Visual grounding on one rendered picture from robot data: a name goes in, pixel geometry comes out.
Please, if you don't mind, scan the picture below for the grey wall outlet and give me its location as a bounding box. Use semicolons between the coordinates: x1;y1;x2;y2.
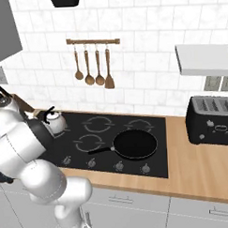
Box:
203;75;224;92
220;75;228;93
0;65;8;85

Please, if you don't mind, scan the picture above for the black hob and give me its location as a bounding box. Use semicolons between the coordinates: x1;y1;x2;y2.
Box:
36;106;171;185

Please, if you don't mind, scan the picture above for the white wall shelf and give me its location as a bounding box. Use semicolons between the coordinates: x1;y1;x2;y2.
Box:
174;41;228;81

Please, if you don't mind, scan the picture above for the silver drawer handle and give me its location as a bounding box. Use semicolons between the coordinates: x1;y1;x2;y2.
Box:
208;206;228;220
107;195;135;205

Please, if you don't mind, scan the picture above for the black toaster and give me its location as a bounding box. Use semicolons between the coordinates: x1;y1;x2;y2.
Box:
184;94;228;150

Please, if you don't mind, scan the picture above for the black range hood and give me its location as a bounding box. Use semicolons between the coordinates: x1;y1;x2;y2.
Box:
48;0;84;8

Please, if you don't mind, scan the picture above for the grey wall cupboard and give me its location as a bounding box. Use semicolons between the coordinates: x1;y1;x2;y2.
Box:
0;0;24;67

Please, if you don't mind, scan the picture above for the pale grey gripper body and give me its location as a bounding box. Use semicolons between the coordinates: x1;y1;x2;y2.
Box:
0;97;21;115

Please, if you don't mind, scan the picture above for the wooden spatula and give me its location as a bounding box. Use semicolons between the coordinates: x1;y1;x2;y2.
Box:
101;43;116;90

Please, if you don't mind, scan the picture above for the grey hob knob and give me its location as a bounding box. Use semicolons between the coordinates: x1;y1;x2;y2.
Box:
114;160;125;172
61;155;73;166
86;158;98;170
140;162;152;175

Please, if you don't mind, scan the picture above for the white kettle with black handle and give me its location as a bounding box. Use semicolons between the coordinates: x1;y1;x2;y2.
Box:
41;105;69;136

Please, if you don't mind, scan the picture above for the grey drawer front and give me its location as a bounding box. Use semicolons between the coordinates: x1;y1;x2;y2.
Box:
165;193;228;228
79;182;173;228
0;178;61;228

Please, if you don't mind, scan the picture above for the wooden knife block with knives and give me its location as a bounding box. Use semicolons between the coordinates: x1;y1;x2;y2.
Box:
0;84;36;115

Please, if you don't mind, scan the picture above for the small wooden spoon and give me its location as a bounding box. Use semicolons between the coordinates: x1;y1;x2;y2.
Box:
72;45;85;81

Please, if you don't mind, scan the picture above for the wooden utensil rail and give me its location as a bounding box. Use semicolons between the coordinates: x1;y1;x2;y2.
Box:
65;36;121;48

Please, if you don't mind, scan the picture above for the black frying pan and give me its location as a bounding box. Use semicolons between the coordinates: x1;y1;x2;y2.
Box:
86;128;160;163

